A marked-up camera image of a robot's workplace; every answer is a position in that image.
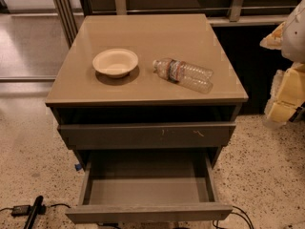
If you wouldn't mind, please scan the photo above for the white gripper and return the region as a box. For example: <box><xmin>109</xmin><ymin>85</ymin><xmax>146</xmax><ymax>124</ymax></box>
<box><xmin>259</xmin><ymin>22</ymin><xmax>305</xmax><ymax>124</ymax></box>

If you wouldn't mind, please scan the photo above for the grey drawer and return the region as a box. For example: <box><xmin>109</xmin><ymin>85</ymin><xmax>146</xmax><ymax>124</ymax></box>
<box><xmin>58</xmin><ymin>122</ymin><xmax>235</xmax><ymax>150</ymax></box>
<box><xmin>67</xmin><ymin>150</ymin><xmax>233</xmax><ymax>224</ymax></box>

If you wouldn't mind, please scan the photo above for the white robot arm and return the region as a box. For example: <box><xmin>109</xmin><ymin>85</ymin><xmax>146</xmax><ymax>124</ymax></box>
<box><xmin>260</xmin><ymin>0</ymin><xmax>305</xmax><ymax>128</ymax></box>

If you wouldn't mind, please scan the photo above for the grey drawer cabinet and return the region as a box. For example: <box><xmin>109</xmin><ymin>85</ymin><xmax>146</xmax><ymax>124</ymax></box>
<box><xmin>46</xmin><ymin>14</ymin><xmax>248</xmax><ymax>164</ymax></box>

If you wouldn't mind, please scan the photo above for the grey top drawer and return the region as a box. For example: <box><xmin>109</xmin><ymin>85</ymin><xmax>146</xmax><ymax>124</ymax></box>
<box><xmin>58</xmin><ymin>122</ymin><xmax>235</xmax><ymax>150</ymax></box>

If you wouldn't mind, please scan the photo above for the dark object on floor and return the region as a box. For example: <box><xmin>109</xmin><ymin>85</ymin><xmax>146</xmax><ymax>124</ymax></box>
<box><xmin>289</xmin><ymin>102</ymin><xmax>305</xmax><ymax>122</ymax></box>

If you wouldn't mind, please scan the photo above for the clear plastic water bottle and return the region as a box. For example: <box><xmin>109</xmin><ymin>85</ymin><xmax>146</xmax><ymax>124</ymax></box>
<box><xmin>152</xmin><ymin>58</ymin><xmax>214</xmax><ymax>94</ymax></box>

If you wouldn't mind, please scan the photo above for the white paper bowl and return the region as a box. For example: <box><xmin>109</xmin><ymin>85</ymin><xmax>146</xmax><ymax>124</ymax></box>
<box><xmin>92</xmin><ymin>49</ymin><xmax>138</xmax><ymax>78</ymax></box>

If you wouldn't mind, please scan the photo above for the blue tape piece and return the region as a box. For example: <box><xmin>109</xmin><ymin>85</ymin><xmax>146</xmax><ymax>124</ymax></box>
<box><xmin>74</xmin><ymin>164</ymin><xmax>82</xmax><ymax>172</ymax></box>

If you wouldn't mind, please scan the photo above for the black stick device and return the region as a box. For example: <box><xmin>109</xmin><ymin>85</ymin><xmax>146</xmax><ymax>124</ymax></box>
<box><xmin>23</xmin><ymin>196</ymin><xmax>44</xmax><ymax>229</ymax></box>

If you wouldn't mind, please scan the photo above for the black power adapter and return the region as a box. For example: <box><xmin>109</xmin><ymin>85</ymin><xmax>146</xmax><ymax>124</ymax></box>
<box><xmin>11</xmin><ymin>205</ymin><xmax>31</xmax><ymax>217</ymax></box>

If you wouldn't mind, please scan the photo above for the metal railing frame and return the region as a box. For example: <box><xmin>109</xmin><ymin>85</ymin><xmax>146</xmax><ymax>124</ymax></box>
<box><xmin>53</xmin><ymin>0</ymin><xmax>301</xmax><ymax>43</ymax></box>

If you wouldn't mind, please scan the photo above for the black floor cable right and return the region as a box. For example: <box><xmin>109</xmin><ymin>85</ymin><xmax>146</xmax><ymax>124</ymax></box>
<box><xmin>212</xmin><ymin>205</ymin><xmax>255</xmax><ymax>229</ymax></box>

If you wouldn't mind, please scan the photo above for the black floor cable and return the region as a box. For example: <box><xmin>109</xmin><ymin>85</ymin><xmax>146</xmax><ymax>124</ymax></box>
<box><xmin>0</xmin><ymin>202</ymin><xmax>71</xmax><ymax>214</ymax></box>
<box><xmin>212</xmin><ymin>205</ymin><xmax>255</xmax><ymax>229</ymax></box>

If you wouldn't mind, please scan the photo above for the black floor cable left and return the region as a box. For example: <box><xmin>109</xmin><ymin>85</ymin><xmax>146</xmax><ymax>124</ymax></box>
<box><xmin>0</xmin><ymin>202</ymin><xmax>71</xmax><ymax>214</ymax></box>

